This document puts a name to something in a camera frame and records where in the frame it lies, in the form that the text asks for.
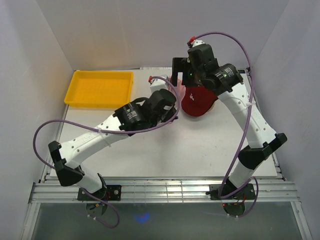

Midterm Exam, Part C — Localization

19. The pink cap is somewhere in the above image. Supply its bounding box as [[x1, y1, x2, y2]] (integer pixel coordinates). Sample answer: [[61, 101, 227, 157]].
[[167, 79, 186, 99]]

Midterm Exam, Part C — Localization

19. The red cap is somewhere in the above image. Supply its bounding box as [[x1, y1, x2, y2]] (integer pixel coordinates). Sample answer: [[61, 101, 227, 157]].
[[181, 86, 218, 117]]

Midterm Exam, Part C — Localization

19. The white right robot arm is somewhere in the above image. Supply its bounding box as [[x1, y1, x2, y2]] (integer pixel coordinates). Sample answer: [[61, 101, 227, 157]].
[[171, 40, 288, 199]]

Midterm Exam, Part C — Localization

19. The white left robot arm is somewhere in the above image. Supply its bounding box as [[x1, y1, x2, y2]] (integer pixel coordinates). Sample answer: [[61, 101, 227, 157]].
[[48, 89, 177, 200]]

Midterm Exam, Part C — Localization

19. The yellow plastic tray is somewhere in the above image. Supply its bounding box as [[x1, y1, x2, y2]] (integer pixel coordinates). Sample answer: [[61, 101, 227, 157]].
[[64, 70, 134, 109]]

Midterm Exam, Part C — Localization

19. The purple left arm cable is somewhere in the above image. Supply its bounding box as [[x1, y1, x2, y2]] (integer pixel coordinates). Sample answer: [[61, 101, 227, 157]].
[[32, 76, 181, 229]]

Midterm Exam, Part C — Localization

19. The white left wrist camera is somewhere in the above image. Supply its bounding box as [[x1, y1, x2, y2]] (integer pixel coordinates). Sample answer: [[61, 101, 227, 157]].
[[148, 76, 170, 94]]

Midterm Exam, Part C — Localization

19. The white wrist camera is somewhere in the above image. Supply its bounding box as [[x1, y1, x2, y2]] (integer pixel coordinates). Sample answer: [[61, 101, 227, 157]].
[[187, 36, 205, 49], [148, 76, 170, 94]]

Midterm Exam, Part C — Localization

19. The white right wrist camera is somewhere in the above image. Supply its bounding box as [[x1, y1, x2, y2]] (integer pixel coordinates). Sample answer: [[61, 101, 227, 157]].
[[187, 36, 205, 49]]

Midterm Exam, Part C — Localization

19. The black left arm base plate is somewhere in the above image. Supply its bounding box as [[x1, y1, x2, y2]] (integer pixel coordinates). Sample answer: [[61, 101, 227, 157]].
[[77, 185, 122, 201]]

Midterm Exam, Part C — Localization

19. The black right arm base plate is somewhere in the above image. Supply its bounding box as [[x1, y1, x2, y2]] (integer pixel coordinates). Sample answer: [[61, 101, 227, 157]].
[[208, 183, 257, 201]]

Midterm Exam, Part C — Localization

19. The aluminium frame rail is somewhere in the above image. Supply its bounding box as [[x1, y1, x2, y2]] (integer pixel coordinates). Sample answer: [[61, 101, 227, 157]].
[[20, 179, 312, 240]]

